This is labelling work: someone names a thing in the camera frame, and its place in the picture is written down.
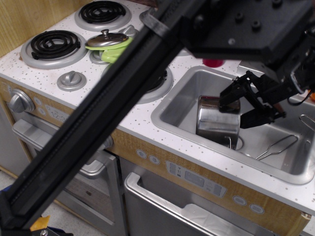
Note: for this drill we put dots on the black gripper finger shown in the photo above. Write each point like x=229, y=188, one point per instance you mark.
x=256, y=118
x=231, y=94

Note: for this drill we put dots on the silver oven knob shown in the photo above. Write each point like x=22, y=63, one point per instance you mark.
x=20, y=102
x=106, y=144

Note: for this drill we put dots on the silver stove knob front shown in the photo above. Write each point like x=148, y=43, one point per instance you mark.
x=71, y=81

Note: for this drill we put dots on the toy dishwasher door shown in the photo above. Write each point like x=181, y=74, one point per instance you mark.
x=157, y=207

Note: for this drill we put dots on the silver oven knob left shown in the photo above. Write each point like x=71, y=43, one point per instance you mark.
x=20, y=102

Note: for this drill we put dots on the yellow cloth on floor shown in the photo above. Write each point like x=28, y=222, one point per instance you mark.
x=40, y=223

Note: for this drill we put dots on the front right stove burner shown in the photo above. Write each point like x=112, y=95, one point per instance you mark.
x=159, y=89

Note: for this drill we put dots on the orange toy fruit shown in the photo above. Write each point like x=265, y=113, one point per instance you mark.
x=312, y=96

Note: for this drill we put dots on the stove burner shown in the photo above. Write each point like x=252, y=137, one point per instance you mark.
x=159, y=89
x=53, y=49
x=102, y=14

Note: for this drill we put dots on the silver stove knob under board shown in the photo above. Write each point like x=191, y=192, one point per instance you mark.
x=95, y=57

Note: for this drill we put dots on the toy oven door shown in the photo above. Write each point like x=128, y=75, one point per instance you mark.
x=72, y=170

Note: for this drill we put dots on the silver toy sink basin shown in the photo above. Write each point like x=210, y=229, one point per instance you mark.
x=177, y=114

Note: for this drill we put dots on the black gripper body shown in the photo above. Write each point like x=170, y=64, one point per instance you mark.
x=264, y=92

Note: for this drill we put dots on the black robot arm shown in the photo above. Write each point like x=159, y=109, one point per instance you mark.
x=274, y=33

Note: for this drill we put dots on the silver oven knob right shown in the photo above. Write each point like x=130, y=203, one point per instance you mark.
x=106, y=144

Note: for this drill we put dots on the front left stove burner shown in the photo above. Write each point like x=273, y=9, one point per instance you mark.
x=53, y=49

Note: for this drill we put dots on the wire whisk utensil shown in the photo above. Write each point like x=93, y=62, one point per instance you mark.
x=278, y=147

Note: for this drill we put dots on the small steel pot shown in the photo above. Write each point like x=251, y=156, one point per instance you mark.
x=220, y=127

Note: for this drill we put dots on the back left stove burner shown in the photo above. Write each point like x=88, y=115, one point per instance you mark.
x=102, y=14

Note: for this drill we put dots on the red toy cup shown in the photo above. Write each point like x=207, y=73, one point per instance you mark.
x=213, y=63

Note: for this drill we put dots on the silver stove knob middle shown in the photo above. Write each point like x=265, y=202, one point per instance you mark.
x=130, y=31

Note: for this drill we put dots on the wire utensil handle right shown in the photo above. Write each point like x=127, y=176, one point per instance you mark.
x=308, y=121

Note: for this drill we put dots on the small steel pot lid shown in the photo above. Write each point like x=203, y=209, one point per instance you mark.
x=107, y=38

